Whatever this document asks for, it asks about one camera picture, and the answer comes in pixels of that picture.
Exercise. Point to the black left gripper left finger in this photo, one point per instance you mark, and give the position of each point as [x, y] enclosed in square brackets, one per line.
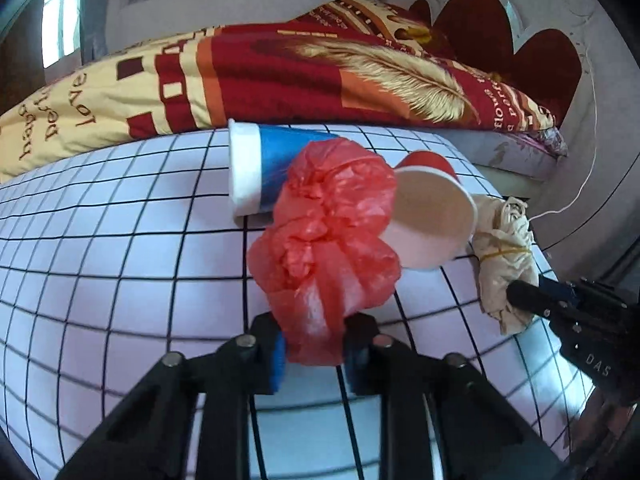
[187, 416]

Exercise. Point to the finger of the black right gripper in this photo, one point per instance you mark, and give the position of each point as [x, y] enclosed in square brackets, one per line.
[535, 299]

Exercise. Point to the beige paper bag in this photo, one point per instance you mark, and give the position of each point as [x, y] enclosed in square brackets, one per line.
[503, 244]

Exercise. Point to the red plastic bag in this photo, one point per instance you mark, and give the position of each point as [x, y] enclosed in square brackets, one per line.
[323, 258]

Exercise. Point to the person's right hand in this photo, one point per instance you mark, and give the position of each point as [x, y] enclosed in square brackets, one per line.
[601, 423]

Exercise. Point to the bed with grey mattress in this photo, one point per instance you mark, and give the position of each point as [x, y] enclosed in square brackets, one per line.
[513, 163]

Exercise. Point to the red white paper cup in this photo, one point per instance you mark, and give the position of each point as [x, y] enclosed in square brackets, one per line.
[433, 217]

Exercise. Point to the white grid-pattern table cloth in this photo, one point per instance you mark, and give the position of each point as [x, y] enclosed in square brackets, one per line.
[113, 258]

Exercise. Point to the red heart-shaped headboard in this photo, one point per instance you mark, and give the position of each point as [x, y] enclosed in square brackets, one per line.
[478, 33]

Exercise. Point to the blue white paper cup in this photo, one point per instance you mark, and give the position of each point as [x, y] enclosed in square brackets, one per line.
[259, 157]

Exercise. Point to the red yellow patterned quilt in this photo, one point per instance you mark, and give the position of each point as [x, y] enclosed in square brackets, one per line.
[346, 62]

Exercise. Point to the small side window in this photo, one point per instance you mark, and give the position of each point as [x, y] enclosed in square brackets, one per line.
[60, 29]

